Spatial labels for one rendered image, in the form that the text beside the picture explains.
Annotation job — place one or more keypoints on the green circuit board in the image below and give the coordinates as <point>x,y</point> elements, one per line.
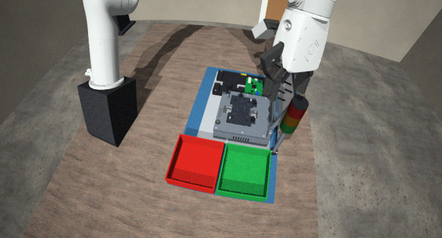
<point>254,86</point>

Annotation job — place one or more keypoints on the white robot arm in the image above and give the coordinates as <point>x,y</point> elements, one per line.
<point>103,34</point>

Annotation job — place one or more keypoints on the green bin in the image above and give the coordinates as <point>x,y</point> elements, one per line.
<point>245,173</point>

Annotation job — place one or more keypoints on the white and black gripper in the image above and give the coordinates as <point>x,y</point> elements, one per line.
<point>299,43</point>

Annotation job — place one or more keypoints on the red bin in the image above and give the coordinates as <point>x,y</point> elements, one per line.
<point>195,163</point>

